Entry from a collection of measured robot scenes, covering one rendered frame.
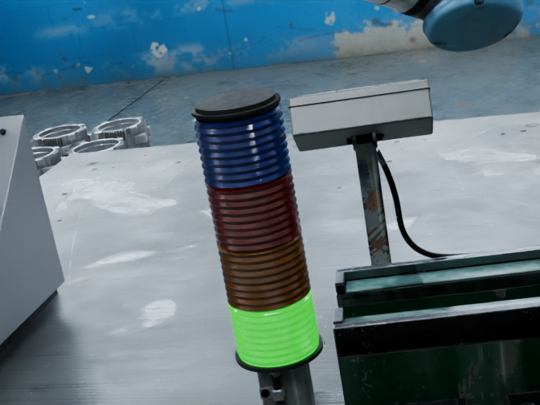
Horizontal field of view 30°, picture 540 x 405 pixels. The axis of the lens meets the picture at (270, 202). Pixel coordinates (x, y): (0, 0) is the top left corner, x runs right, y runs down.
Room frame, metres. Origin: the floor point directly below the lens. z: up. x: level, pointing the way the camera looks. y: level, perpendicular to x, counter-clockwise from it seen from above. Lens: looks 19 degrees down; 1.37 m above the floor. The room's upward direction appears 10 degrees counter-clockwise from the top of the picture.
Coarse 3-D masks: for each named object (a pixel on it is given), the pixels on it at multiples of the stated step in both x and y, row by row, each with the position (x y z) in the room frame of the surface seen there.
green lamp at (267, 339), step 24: (240, 312) 0.63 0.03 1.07; (264, 312) 0.63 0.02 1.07; (288, 312) 0.63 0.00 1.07; (312, 312) 0.64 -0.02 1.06; (240, 336) 0.64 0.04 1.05; (264, 336) 0.62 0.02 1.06; (288, 336) 0.62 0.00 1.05; (312, 336) 0.64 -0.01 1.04; (264, 360) 0.63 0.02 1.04; (288, 360) 0.62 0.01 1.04
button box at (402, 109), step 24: (312, 96) 1.19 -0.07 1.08; (336, 96) 1.19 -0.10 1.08; (360, 96) 1.18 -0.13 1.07; (384, 96) 1.18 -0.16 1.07; (408, 96) 1.17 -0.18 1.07; (312, 120) 1.18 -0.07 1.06; (336, 120) 1.17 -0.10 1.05; (360, 120) 1.17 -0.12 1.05; (384, 120) 1.16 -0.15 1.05; (408, 120) 1.15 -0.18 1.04; (432, 120) 1.16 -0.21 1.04; (312, 144) 1.20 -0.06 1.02; (336, 144) 1.21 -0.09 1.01
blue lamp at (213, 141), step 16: (272, 112) 0.63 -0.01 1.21; (208, 128) 0.63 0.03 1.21; (224, 128) 0.63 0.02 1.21; (240, 128) 0.62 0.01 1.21; (256, 128) 0.63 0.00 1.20; (272, 128) 0.63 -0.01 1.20; (208, 144) 0.63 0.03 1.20; (224, 144) 0.63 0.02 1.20; (240, 144) 0.62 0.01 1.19; (256, 144) 0.62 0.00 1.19; (272, 144) 0.63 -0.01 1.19; (208, 160) 0.64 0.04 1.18; (224, 160) 0.63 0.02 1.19; (240, 160) 0.62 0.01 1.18; (256, 160) 0.62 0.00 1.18; (272, 160) 0.63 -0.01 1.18; (288, 160) 0.64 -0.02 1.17; (208, 176) 0.64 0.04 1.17; (224, 176) 0.63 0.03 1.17; (240, 176) 0.62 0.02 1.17; (256, 176) 0.62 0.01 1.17; (272, 176) 0.63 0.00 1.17
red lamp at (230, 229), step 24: (216, 192) 0.63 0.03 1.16; (240, 192) 0.62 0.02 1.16; (264, 192) 0.63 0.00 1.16; (288, 192) 0.64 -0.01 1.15; (216, 216) 0.64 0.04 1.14; (240, 216) 0.63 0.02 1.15; (264, 216) 0.62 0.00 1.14; (288, 216) 0.63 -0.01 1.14; (216, 240) 0.65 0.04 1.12; (240, 240) 0.63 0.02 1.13; (264, 240) 0.62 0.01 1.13; (288, 240) 0.63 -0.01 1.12
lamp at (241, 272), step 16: (224, 256) 0.64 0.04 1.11; (240, 256) 0.63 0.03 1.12; (256, 256) 0.62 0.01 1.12; (272, 256) 0.62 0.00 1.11; (288, 256) 0.63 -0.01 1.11; (304, 256) 0.64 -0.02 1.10; (224, 272) 0.65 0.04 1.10; (240, 272) 0.63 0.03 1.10; (256, 272) 0.62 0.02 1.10; (272, 272) 0.62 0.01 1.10; (288, 272) 0.63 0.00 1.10; (304, 272) 0.64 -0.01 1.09; (240, 288) 0.63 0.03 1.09; (256, 288) 0.62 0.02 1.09; (272, 288) 0.62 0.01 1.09; (288, 288) 0.63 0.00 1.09; (304, 288) 0.64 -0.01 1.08; (240, 304) 0.63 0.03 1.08; (256, 304) 0.62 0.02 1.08; (272, 304) 0.62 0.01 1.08; (288, 304) 0.63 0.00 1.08
